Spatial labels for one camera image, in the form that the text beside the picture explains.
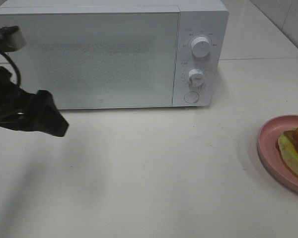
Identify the toast sandwich with lettuce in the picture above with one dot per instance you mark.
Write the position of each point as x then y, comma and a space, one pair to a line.
288, 147

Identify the white microwave oven body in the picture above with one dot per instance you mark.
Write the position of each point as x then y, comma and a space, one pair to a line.
196, 18

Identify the round white door button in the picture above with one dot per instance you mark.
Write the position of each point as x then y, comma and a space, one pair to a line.
191, 97

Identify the pink round plate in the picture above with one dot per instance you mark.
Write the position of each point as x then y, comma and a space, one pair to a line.
268, 151

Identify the white timer knob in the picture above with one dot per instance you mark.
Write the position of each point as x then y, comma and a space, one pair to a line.
196, 77

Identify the white microwave door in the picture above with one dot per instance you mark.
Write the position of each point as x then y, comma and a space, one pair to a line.
98, 60

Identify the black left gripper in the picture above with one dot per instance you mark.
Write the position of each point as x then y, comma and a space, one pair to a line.
23, 111

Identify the upper white power knob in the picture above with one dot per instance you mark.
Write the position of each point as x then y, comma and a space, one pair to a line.
200, 46

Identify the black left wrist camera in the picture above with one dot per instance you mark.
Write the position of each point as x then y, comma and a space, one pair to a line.
11, 39

